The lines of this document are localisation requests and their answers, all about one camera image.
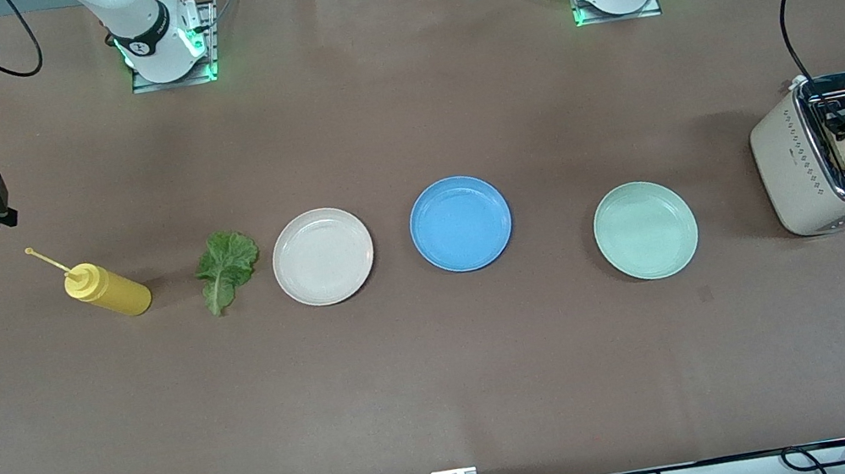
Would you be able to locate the yellow squeeze bottle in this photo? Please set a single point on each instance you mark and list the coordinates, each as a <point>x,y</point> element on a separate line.
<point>110,293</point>

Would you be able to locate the pale green plate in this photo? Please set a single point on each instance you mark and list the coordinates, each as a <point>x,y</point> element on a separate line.
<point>645,231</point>

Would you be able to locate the green lettuce leaf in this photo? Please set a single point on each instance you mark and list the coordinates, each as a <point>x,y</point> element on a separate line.
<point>225,261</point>

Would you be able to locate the beige chrome toaster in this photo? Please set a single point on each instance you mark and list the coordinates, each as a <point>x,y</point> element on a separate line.
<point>793,166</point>

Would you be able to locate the pale pink plate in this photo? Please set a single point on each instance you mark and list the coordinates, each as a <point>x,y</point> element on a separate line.
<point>323,258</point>

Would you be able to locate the blue plate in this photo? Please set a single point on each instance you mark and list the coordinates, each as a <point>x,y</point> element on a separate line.
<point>461,224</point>

